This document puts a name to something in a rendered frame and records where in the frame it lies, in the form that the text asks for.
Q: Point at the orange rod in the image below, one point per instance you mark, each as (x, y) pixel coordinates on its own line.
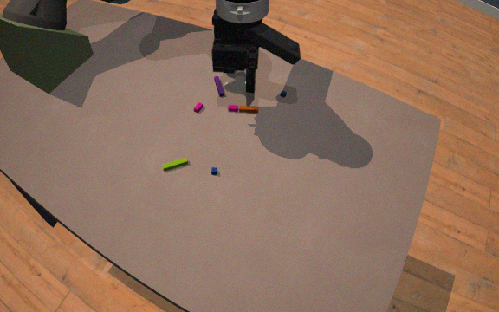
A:
(244, 109)

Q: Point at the purple rod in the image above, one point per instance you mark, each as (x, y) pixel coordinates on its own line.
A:
(219, 86)

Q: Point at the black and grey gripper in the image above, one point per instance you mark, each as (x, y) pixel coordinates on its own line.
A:
(232, 53)

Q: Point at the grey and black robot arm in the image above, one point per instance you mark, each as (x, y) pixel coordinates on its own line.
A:
(52, 14)

